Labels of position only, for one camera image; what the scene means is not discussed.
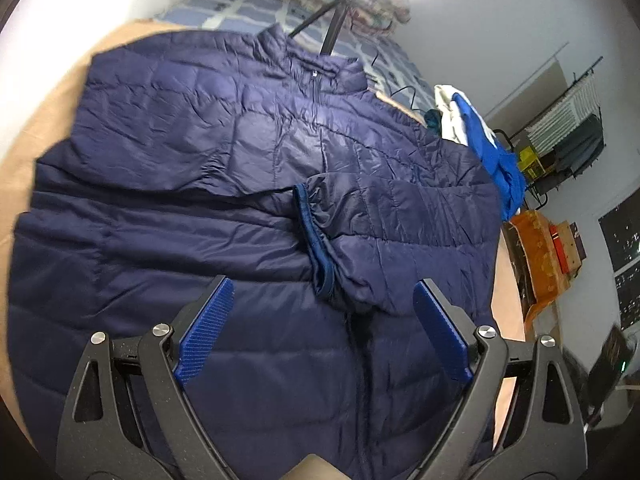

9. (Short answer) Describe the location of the white cloth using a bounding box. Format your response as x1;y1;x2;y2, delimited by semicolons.
432;84;473;146

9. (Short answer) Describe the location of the dark window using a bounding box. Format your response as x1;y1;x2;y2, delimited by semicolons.
597;195;640;331

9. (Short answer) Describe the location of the red box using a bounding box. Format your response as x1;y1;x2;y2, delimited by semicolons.
550;227;569;273

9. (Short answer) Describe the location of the black tripod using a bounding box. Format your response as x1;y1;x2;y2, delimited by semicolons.
287;0;361;56

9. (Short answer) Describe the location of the navy puffer jacket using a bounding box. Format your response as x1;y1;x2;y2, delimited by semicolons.
7;25;503;480

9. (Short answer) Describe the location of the black cable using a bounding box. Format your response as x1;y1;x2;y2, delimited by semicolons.
370;50;431;117

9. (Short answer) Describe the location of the white striped towel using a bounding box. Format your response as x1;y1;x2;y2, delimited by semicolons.
527;72;601;151

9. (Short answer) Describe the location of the blue checked bed sheet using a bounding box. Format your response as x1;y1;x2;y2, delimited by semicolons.
155;0;436;126

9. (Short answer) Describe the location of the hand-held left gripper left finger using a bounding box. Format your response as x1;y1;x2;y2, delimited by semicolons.
56;275;236;466

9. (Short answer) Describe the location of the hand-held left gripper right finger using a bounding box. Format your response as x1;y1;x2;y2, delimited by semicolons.
412;278;587;466

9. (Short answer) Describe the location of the grey hanging garment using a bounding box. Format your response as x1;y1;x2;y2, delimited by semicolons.
552;115;606;177

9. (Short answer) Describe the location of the blue garment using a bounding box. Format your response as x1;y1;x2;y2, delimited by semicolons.
452;92;526;221

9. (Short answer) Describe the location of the yellow box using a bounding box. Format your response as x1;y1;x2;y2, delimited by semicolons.
517;146;546;181

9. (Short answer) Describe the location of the black drying rack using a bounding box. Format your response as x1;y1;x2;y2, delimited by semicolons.
495;57;608;208

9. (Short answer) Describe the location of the orange box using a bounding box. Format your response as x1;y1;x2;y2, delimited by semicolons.
510;210;562;331

